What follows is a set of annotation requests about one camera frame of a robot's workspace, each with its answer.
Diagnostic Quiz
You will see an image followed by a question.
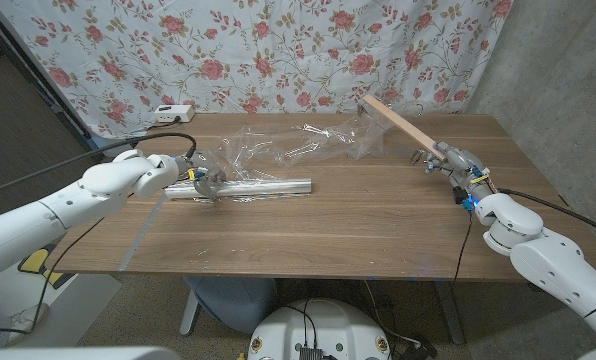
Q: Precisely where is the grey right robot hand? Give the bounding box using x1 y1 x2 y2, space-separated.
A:
424 141 500 204

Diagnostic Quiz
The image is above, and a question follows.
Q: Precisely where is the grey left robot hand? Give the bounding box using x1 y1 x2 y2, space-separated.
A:
175 152 228 201

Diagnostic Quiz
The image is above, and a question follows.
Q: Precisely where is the cling film roll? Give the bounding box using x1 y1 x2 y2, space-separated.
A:
163 178 313 201

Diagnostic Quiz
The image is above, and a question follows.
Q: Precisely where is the wooden stick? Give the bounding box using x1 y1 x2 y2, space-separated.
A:
361 94 448 162

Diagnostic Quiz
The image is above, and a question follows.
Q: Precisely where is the transparent cling film sheet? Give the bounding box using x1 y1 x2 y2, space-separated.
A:
197 112 395 204

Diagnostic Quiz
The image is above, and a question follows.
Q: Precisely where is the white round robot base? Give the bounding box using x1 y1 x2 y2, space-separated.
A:
247 298 393 360

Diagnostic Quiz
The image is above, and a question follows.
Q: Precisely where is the white power strip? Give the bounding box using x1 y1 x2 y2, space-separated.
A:
153 104 196 124

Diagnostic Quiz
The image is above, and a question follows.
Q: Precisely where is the blue-grey chair seat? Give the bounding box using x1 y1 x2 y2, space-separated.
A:
185 277 279 335

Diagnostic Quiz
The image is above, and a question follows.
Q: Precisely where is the floral print curtain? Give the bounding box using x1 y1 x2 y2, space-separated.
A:
0 0 514 140

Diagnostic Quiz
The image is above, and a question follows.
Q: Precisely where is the grey table leg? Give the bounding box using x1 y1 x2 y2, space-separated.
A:
435 279 465 345

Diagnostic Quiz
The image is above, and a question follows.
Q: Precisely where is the white floor platform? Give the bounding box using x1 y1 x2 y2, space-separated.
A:
0 254 124 349

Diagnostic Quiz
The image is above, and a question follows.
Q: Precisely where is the black power adapter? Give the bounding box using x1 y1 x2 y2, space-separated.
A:
400 335 439 360

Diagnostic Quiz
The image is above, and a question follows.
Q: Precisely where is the yellow and black pad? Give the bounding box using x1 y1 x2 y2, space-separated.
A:
17 247 67 290

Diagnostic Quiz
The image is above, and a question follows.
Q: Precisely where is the white shoe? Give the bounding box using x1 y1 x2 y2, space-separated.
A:
7 302 49 345

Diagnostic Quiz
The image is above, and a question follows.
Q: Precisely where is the black power strip cable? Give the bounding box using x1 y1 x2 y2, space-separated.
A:
145 117 182 130

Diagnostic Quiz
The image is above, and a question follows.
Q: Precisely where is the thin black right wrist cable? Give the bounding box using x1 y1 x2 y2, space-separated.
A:
450 209 474 284

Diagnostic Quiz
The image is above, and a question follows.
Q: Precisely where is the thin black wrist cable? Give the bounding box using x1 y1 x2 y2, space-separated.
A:
0 216 108 335
450 209 474 284

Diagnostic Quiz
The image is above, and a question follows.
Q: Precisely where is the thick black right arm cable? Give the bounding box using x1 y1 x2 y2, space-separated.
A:
497 187 596 241

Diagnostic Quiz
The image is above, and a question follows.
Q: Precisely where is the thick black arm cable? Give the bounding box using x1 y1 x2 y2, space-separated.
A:
0 131 198 200
497 187 596 241

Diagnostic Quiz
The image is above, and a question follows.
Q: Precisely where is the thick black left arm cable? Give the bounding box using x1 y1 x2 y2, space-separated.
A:
0 131 198 200

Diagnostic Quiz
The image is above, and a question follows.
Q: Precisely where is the thin black left wrist cable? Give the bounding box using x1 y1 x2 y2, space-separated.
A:
0 216 108 335

